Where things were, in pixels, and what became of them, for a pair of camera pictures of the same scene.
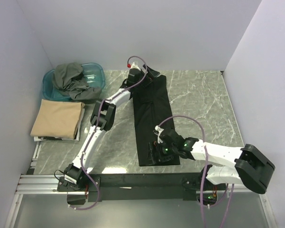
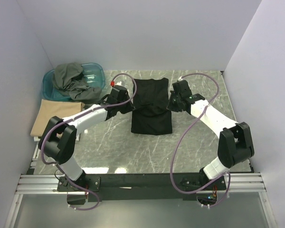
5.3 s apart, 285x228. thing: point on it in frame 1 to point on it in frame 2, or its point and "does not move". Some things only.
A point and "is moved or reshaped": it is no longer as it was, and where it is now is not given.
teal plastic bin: x=93 y=73 does not move
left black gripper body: x=147 y=80 to x=126 y=108
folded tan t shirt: x=58 y=118 does not move
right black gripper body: x=166 y=152 to x=173 y=104
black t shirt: x=152 y=112 is moved or reshaped
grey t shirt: x=69 y=78 does not move
